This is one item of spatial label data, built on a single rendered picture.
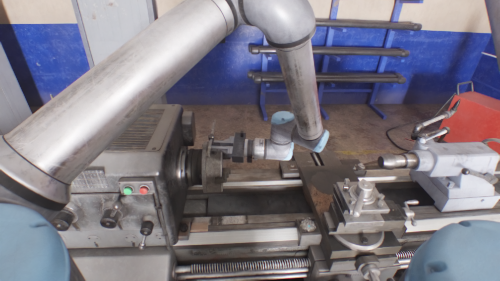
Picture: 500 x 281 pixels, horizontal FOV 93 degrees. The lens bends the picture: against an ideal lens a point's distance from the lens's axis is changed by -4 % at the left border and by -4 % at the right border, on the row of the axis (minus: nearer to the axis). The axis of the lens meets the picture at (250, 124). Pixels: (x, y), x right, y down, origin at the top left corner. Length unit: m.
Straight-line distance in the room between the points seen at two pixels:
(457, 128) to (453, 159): 2.42
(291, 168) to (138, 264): 0.96
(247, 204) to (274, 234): 0.33
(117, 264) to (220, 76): 3.36
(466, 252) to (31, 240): 0.39
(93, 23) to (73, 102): 4.01
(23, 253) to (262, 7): 0.49
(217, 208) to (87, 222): 0.68
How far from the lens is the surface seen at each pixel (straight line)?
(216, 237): 1.29
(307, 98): 0.72
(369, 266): 1.26
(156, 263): 1.29
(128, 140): 1.08
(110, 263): 1.36
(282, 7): 0.53
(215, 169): 1.13
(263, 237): 1.30
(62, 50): 4.82
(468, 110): 3.95
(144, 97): 0.45
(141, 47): 0.47
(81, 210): 1.19
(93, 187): 1.10
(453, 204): 1.77
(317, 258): 1.32
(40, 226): 0.33
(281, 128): 0.98
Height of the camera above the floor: 1.89
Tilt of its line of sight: 30 degrees down
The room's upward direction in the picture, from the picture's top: 2 degrees clockwise
